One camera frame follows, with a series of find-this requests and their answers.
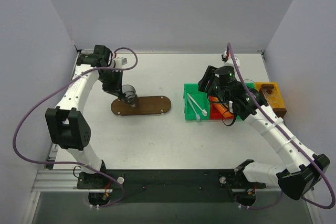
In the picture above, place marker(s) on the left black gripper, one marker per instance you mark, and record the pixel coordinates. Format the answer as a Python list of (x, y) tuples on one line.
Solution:
[(118, 92)]

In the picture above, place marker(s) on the light blue toothbrush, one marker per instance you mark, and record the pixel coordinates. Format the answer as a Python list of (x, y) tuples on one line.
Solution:
[(197, 116)]

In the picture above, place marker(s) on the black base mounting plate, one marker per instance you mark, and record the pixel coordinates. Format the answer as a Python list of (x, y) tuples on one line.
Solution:
[(137, 194)]

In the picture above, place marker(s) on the aluminium extrusion rail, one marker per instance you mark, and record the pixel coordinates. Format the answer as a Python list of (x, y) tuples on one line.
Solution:
[(52, 179)]

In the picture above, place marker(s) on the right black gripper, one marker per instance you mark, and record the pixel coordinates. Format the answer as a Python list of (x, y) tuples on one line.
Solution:
[(206, 80)]

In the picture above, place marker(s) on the left green plastic bin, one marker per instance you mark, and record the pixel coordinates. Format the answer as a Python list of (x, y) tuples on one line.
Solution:
[(201, 99)]

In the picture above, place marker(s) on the green plastic bin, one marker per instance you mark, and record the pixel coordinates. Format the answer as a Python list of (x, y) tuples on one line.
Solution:
[(243, 105), (201, 99)]

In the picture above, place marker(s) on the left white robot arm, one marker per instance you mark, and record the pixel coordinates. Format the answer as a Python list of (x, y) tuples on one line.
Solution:
[(66, 124)]

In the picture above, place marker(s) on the dark smoked plastic cup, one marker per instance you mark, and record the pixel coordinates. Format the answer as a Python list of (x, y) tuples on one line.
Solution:
[(129, 95)]

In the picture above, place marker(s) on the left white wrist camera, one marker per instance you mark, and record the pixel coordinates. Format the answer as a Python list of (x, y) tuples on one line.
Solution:
[(118, 62)]

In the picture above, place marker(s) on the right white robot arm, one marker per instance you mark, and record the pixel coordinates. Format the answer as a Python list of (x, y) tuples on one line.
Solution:
[(301, 168)]

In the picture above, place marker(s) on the orange toothpaste tube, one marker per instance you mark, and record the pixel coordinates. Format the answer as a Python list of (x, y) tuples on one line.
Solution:
[(223, 110)]

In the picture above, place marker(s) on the white toothbrush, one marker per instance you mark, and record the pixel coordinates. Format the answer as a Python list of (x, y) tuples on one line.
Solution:
[(203, 111)]

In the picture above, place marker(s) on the yellow plastic bin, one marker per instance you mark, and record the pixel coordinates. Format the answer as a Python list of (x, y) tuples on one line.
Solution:
[(273, 98)]

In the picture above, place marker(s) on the clear acrylic toothbrush holder rack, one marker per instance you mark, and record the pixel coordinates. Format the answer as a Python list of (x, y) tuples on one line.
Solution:
[(274, 100)]

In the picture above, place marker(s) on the red plastic bin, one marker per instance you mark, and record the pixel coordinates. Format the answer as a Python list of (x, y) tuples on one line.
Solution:
[(219, 112)]

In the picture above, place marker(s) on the right green plastic bin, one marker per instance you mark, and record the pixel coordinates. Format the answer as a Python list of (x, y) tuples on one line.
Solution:
[(243, 105)]

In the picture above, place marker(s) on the brown oval wooden tray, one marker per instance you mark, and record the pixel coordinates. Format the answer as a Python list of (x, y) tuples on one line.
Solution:
[(151, 105)]

